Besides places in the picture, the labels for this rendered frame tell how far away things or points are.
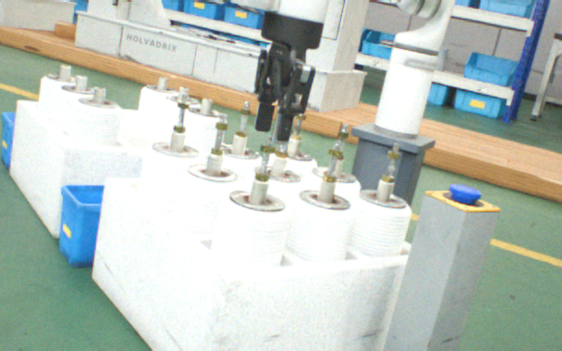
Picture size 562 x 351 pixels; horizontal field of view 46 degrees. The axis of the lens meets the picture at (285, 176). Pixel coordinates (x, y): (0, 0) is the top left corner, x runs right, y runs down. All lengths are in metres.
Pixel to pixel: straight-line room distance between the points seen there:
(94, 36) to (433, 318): 3.01
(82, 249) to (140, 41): 2.37
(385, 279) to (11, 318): 0.54
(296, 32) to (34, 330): 0.55
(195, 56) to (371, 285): 2.45
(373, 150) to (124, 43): 2.37
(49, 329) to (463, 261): 0.58
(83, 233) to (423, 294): 0.59
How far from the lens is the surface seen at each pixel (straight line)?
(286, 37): 0.80
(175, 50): 3.36
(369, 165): 1.35
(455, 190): 0.86
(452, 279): 0.86
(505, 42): 9.20
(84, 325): 1.04
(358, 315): 0.98
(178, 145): 1.05
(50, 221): 1.35
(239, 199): 0.86
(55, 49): 3.74
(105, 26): 3.62
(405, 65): 1.33
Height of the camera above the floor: 0.50
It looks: 14 degrees down
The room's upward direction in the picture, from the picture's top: 12 degrees clockwise
